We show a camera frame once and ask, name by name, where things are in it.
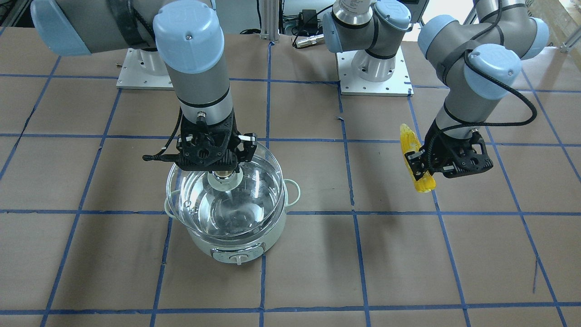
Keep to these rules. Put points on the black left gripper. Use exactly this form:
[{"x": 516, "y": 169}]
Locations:
[{"x": 436, "y": 149}]

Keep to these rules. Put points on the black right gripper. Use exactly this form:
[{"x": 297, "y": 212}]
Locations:
[{"x": 248, "y": 146}]

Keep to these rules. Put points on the yellow corn cob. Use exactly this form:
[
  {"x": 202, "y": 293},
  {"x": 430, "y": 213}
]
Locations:
[{"x": 414, "y": 160}]

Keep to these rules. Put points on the glass pot lid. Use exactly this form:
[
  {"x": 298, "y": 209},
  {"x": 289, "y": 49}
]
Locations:
[{"x": 239, "y": 205}]

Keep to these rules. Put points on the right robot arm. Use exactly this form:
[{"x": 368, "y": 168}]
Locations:
[{"x": 190, "y": 41}]

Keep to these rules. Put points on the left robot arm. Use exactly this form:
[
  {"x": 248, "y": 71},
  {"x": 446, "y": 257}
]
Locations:
[{"x": 477, "y": 62}]

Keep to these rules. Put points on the white electric cooking pot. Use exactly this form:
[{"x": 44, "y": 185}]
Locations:
[{"x": 245, "y": 248}]

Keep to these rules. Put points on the black power adapter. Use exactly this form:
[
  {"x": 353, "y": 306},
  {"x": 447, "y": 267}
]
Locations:
[{"x": 308, "y": 18}]

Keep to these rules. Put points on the brown paper table cover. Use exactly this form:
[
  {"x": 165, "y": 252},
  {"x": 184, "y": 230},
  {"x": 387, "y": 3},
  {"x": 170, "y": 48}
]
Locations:
[{"x": 85, "y": 240}]

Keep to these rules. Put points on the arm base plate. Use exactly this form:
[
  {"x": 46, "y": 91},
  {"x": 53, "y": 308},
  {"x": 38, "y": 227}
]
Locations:
[
  {"x": 362, "y": 74},
  {"x": 143, "y": 69}
]

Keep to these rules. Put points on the aluminium frame post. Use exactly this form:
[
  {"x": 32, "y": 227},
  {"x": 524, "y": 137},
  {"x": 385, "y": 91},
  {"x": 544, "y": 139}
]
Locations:
[{"x": 270, "y": 12}]

